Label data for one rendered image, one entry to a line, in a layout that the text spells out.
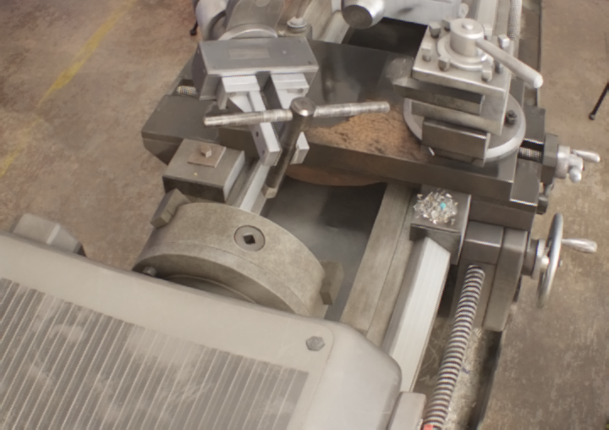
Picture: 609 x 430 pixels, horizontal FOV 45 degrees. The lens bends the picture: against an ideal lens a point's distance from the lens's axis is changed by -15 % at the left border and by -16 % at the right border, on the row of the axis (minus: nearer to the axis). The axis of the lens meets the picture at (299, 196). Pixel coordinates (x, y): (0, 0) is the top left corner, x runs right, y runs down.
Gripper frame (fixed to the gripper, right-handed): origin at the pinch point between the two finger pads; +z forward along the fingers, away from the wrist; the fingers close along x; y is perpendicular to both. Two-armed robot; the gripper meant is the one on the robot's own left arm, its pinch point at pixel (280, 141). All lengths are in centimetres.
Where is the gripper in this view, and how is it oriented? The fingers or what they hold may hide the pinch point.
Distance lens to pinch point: 87.3
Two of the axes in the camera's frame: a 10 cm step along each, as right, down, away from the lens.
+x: -9.1, 0.9, -4.0
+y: -2.9, 5.6, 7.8
